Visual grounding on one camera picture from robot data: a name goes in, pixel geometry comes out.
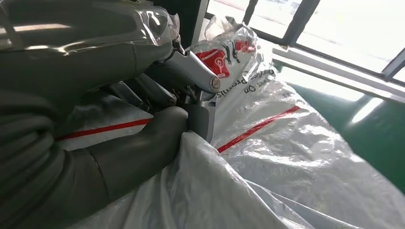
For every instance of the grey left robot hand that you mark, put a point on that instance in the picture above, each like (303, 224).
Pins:
(79, 60)

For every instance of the grey poly mailer red stripe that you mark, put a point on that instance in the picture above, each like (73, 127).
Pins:
(278, 164)

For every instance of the green conveyor belt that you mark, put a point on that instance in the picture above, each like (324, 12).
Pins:
(376, 139)

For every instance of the dark window frame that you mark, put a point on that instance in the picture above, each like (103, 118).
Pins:
(300, 22)

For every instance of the aluminium conveyor frame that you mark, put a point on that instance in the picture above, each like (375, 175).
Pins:
(332, 72)

